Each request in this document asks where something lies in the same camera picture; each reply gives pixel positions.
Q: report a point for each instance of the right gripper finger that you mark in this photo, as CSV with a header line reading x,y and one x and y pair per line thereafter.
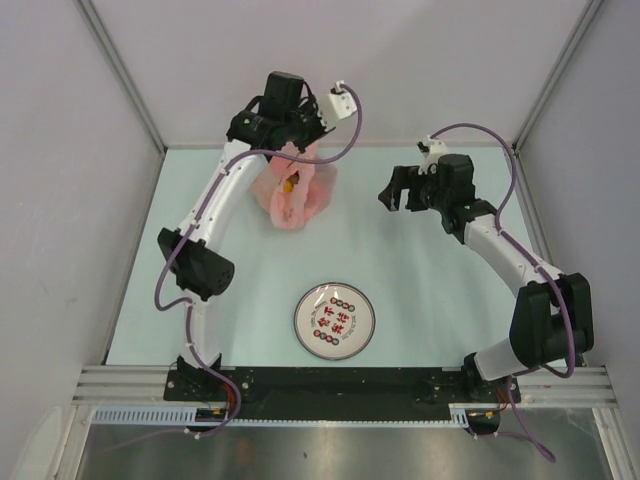
x,y
416,200
390,196

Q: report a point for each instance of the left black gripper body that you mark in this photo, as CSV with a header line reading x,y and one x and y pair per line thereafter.
x,y
303,124

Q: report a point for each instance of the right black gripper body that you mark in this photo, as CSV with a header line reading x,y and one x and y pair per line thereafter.
x,y
433,196

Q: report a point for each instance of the pink plastic bag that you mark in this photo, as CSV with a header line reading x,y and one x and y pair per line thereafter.
x,y
312,194

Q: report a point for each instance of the white printed plate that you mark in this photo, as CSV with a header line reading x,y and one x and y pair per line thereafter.
x,y
334,321

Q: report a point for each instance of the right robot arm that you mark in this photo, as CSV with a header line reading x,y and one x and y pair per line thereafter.
x,y
552,322

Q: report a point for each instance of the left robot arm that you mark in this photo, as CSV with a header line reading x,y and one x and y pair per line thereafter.
x,y
194,271

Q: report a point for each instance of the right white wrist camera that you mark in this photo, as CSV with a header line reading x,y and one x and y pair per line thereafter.
x,y
432,149

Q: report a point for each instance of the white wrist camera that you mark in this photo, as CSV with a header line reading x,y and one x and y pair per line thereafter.
x,y
337,105
432,149

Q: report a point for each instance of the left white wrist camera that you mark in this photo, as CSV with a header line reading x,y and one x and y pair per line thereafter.
x,y
337,105

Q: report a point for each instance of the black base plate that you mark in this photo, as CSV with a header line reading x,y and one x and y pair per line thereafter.
x,y
359,392

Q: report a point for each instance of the white cable duct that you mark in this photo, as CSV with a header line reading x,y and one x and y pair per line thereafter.
x,y
193,418

